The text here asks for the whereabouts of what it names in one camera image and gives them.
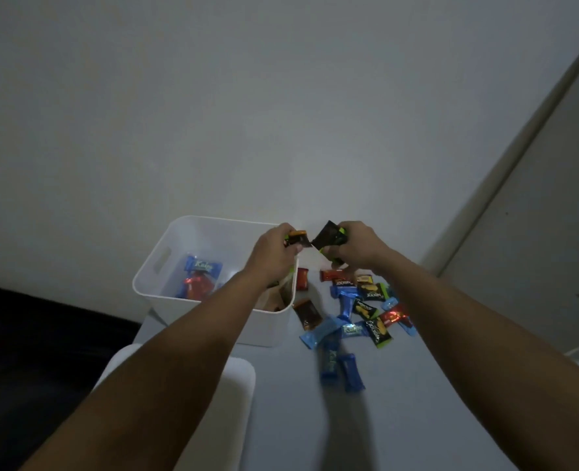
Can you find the person's left hand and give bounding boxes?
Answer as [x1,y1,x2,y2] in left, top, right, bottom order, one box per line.
[242,222,305,286]

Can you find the person's right hand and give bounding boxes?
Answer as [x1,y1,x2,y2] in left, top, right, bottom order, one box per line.
[318,220,394,270]

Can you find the orange black snack packet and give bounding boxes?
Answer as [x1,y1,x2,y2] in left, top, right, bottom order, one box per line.
[284,230,312,251]

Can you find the green black snack packets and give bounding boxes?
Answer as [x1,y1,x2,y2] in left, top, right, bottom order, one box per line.
[311,220,349,266]

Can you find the pile of candies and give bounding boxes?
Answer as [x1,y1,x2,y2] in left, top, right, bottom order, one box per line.
[293,267,417,393]

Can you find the white plastic storage bin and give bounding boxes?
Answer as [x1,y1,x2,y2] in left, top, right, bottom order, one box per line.
[132,215,300,348]

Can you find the clear plastic container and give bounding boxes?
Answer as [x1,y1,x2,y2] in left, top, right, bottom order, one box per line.
[174,253,224,301]

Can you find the white bin lid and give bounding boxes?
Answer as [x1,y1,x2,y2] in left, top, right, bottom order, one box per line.
[93,343,257,471]

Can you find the person's left forearm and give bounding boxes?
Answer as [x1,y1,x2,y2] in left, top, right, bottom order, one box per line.
[19,269,271,471]

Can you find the person's right forearm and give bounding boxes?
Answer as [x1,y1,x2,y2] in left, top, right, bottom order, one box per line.
[367,249,579,471]

